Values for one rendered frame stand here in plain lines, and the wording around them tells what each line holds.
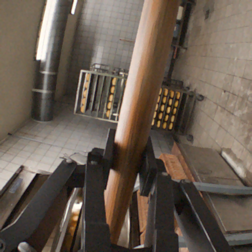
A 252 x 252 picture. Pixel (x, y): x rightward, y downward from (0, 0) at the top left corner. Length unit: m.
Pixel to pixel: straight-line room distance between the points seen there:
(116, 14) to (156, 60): 5.12
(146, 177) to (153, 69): 0.09
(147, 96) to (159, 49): 0.04
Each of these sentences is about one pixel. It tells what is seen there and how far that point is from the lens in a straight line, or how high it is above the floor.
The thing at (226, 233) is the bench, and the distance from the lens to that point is 1.21.
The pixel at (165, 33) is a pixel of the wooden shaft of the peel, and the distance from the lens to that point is 0.17.
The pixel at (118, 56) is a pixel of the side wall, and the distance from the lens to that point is 5.17.
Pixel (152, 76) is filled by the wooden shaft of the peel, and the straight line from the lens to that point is 0.17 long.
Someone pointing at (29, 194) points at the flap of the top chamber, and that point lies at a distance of 1.95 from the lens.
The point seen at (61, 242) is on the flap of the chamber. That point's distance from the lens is 1.38.
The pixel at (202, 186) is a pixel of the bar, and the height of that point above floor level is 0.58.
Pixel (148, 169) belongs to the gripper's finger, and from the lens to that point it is 0.16.
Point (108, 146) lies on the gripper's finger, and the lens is 0.18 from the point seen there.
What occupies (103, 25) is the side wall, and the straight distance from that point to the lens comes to 5.26.
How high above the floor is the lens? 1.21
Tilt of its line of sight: 4 degrees down
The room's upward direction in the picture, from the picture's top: 79 degrees counter-clockwise
